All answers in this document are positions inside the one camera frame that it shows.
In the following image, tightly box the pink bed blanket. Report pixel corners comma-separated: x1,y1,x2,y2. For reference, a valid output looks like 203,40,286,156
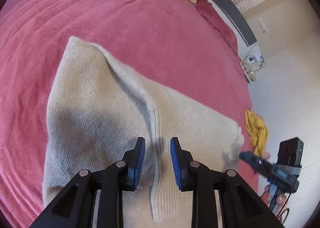
1,0,252,227

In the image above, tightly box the wall power socket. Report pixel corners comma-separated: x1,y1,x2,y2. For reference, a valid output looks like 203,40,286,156
258,18,267,33

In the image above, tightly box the white bedside table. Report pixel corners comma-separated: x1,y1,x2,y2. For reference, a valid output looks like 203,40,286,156
240,43,266,85

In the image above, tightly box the yellow garment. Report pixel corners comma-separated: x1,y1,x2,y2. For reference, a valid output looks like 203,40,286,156
245,110,268,156

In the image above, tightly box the dark pink pillow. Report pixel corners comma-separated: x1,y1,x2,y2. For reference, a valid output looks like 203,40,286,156
195,0,238,54

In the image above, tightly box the beige knit sweater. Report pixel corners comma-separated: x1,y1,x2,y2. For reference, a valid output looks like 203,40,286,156
42,37,244,227

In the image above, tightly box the person right hand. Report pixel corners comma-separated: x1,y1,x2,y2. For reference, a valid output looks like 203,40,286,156
260,185,287,209

